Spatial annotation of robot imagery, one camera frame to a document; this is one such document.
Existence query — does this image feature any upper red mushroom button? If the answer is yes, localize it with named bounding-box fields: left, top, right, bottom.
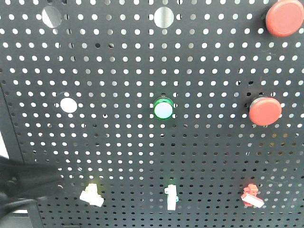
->
left=266, top=0, right=304, bottom=37

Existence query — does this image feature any yellow toggle switch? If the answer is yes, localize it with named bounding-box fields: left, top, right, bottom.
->
left=79, top=183, right=104, bottom=207

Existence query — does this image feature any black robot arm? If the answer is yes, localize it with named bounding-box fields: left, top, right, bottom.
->
left=0, top=156, right=64, bottom=219

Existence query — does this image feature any green toggle switch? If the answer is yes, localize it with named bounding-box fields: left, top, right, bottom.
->
left=164, top=184, right=179, bottom=210

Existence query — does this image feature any green illuminated push button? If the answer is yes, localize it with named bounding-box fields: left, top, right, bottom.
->
left=153, top=97, right=174, bottom=120

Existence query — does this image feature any red toggle switch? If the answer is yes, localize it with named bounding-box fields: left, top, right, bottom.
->
left=241, top=183, right=265, bottom=208

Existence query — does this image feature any red mushroom button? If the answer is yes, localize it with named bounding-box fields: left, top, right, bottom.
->
left=249, top=97, right=282, bottom=126
left=266, top=0, right=304, bottom=37

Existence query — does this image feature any black perforated pegboard panel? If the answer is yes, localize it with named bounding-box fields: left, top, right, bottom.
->
left=0, top=0, right=304, bottom=228

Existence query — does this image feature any lower red mushroom button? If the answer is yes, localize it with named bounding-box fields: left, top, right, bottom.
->
left=249, top=97, right=282, bottom=126

